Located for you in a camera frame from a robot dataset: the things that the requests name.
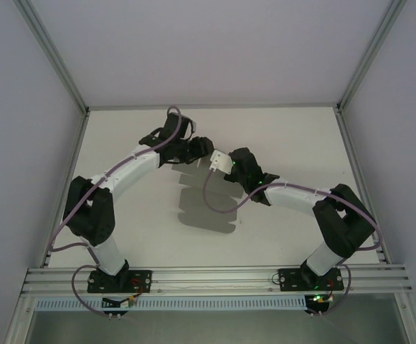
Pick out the small circuit board with wires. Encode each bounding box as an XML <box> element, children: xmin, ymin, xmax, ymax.
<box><xmin>102</xmin><ymin>293</ymin><xmax>139</xmax><ymax>310</ymax></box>

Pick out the white slotted cable duct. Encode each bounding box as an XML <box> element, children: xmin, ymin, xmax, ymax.
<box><xmin>35</xmin><ymin>295</ymin><xmax>308</xmax><ymax>311</ymax></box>

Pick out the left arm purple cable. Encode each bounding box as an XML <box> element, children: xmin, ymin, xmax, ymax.
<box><xmin>48</xmin><ymin>105</ymin><xmax>194</xmax><ymax>318</ymax></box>

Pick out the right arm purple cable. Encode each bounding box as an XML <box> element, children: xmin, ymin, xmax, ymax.
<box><xmin>204</xmin><ymin>168</ymin><xmax>381</xmax><ymax>317</ymax></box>

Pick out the aluminium table side rail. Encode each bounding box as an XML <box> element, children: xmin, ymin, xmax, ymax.
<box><xmin>39</xmin><ymin>110</ymin><xmax>90</xmax><ymax>269</ymax></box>

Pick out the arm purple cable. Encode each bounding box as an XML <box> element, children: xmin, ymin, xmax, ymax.
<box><xmin>48</xmin><ymin>105</ymin><xmax>194</xmax><ymax>318</ymax></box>
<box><xmin>204</xmin><ymin>168</ymin><xmax>381</xmax><ymax>317</ymax></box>

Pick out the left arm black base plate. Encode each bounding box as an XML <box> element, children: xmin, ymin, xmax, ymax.
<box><xmin>87</xmin><ymin>268</ymin><xmax>153</xmax><ymax>295</ymax></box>

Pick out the aluminium mounting rail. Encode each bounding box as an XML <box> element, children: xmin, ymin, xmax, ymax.
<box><xmin>23</xmin><ymin>264</ymin><xmax>413</xmax><ymax>295</ymax></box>

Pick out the small circuit board green light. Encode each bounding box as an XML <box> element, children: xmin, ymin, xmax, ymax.
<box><xmin>310</xmin><ymin>292</ymin><xmax>336</xmax><ymax>305</ymax></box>

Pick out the grey paper box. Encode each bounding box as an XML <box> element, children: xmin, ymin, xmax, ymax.
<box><xmin>170</xmin><ymin>159</ymin><xmax>247</xmax><ymax>236</ymax></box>

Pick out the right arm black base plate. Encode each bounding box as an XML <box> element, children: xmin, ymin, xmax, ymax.
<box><xmin>278</xmin><ymin>267</ymin><xmax>345</xmax><ymax>292</ymax></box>

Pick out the aluminium frame cross bar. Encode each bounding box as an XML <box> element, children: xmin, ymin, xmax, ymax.
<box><xmin>85</xmin><ymin>102</ymin><xmax>341</xmax><ymax>112</ymax></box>

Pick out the aluminium frame post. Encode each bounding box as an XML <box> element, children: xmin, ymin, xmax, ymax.
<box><xmin>336</xmin><ymin>0</ymin><xmax>410</xmax><ymax>114</ymax></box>
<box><xmin>14</xmin><ymin>0</ymin><xmax>90</xmax><ymax>115</ymax></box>

